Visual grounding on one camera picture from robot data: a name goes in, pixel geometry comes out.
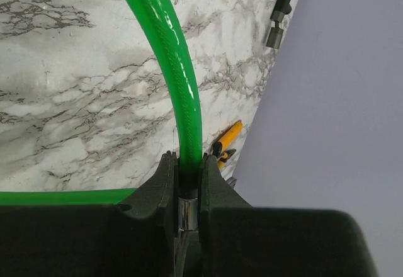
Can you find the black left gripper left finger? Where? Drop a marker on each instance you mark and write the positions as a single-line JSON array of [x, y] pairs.
[[146, 225]]

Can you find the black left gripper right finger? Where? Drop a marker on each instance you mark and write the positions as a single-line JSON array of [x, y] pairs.
[[219, 210]]

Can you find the green cable lock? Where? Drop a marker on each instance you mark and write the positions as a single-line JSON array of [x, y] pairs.
[[83, 84]]

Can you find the yellow utility knife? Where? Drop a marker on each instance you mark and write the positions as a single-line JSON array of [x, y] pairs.
[[226, 138]]

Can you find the black T-shaped tool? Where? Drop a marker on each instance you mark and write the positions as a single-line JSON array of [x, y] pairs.
[[281, 9]]

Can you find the yellow handled pliers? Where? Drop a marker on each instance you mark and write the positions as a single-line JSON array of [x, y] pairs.
[[224, 157]]

